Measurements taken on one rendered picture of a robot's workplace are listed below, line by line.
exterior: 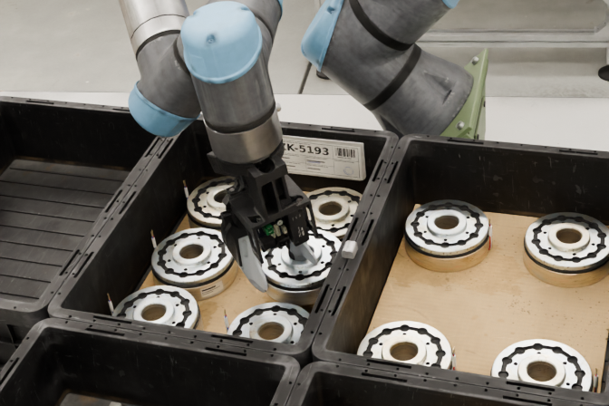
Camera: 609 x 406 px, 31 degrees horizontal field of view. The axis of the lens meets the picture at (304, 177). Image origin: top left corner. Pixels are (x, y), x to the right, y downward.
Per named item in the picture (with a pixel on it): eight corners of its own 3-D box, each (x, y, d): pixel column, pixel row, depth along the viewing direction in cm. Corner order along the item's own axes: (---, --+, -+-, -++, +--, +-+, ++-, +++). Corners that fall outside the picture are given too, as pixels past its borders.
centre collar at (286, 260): (288, 240, 131) (287, 236, 130) (327, 245, 129) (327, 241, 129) (275, 266, 127) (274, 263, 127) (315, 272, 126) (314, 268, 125)
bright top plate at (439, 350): (438, 401, 111) (438, 397, 111) (344, 382, 115) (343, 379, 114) (461, 333, 119) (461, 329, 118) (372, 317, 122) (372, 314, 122)
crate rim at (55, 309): (188, 126, 148) (185, 111, 147) (402, 147, 139) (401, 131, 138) (45, 331, 118) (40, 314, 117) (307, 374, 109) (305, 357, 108)
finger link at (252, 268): (257, 322, 123) (255, 257, 118) (236, 292, 127) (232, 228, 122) (283, 314, 124) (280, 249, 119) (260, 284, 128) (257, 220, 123)
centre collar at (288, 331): (259, 314, 124) (258, 310, 123) (300, 323, 122) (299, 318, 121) (242, 344, 120) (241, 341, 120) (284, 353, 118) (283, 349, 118)
